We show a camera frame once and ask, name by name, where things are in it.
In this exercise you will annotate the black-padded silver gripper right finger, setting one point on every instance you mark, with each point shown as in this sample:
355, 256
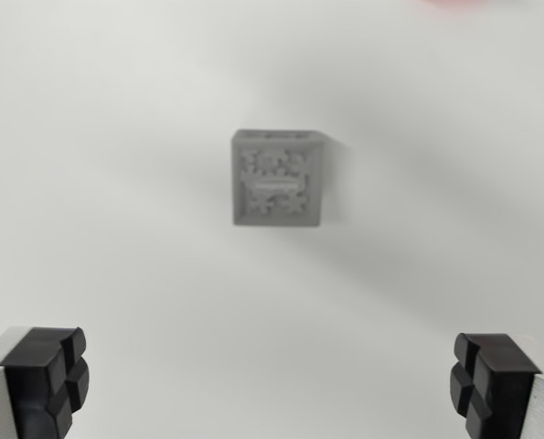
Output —
504, 384

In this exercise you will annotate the red plastic cube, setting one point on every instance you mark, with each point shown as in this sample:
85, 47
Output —
491, 2

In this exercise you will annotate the grey embossed plastic cube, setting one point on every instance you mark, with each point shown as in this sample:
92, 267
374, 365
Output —
276, 183

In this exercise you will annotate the black-padded silver gripper left finger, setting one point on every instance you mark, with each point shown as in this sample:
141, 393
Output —
34, 379

